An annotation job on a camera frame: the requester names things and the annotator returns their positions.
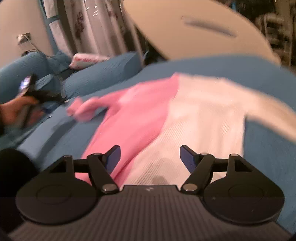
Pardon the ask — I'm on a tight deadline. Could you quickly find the pink and white knit sweater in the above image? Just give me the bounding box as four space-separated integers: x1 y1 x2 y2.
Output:
67 73 295 186

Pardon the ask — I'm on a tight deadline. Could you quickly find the person's left hand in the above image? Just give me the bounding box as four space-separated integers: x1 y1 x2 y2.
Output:
1 96 39 135

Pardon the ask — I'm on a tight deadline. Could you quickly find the blue quilted pillow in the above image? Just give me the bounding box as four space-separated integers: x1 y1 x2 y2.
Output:
63 52 142 98

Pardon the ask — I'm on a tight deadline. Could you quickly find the blue quilted bedspread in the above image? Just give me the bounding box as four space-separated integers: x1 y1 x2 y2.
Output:
16 55 296 235

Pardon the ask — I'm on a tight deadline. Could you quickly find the white red printed package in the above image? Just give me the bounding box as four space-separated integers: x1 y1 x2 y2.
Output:
69 53 110 70

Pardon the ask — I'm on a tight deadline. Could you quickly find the light patterned curtain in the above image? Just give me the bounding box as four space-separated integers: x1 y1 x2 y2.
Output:
39 1 128 57

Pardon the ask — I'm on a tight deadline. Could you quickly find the white cable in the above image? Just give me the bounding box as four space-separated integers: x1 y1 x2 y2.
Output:
21 34 68 103

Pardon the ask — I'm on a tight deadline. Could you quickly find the wall power socket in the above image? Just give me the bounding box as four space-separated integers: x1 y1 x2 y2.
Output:
16 33 31 45

